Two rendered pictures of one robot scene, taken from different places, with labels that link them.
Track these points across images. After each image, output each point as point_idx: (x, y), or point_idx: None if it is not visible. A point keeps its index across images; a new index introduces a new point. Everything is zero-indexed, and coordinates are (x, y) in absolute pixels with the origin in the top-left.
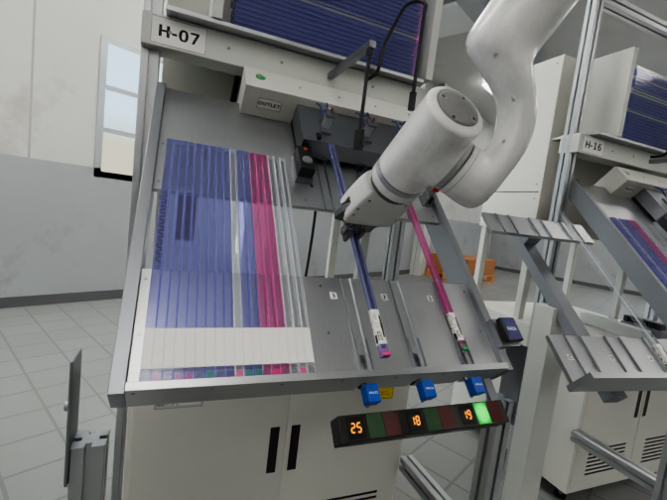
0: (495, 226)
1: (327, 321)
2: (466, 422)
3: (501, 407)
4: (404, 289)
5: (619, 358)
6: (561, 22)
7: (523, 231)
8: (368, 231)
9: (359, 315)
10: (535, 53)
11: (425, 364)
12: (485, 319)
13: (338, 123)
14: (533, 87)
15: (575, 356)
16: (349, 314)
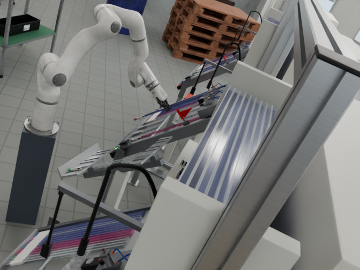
0: (161, 139)
1: (154, 122)
2: (117, 146)
3: (113, 151)
4: (154, 129)
5: (91, 159)
6: (133, 47)
7: (153, 144)
8: (163, 106)
9: (152, 125)
10: (133, 53)
11: (133, 135)
12: (132, 143)
13: (219, 92)
14: (130, 60)
15: (103, 151)
16: (153, 124)
